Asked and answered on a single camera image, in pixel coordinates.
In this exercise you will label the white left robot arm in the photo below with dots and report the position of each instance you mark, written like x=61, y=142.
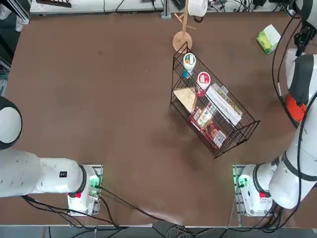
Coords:
x=49, y=176

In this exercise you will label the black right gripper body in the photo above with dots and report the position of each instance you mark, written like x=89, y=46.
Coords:
x=308, y=33

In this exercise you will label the wooden mug tree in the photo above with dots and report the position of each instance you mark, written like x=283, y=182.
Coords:
x=182, y=42

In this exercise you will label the white jar red lid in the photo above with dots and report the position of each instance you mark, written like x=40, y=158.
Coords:
x=203, y=79

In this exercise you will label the red biscuit packet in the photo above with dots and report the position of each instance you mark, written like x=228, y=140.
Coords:
x=213, y=131

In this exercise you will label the aluminium frame post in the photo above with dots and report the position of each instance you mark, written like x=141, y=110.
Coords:
x=166, y=10

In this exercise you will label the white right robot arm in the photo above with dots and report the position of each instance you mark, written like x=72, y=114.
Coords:
x=292, y=183

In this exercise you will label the wrapped triangle sandwich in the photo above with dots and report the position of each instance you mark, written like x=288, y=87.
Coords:
x=184, y=98

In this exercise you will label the green tissue pack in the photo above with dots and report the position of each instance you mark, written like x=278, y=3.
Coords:
x=268, y=39

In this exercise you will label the green connector board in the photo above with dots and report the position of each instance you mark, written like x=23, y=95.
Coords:
x=95, y=184
x=241, y=181

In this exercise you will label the orange round bin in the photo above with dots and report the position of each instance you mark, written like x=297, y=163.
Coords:
x=293, y=112

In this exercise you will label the white jar green lid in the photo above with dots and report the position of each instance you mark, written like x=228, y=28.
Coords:
x=189, y=60

